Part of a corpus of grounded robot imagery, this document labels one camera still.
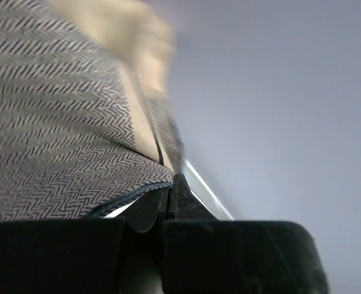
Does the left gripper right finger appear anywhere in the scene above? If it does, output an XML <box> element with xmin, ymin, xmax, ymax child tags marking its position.
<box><xmin>168</xmin><ymin>174</ymin><xmax>233</xmax><ymax>221</ymax></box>

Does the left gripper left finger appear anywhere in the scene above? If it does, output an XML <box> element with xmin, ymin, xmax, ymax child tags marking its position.
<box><xmin>85</xmin><ymin>185</ymin><xmax>171</xmax><ymax>233</ymax></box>

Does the blue beige checked cloth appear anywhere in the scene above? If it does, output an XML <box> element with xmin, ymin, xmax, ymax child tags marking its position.
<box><xmin>0</xmin><ymin>1</ymin><xmax>184</xmax><ymax>221</ymax></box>

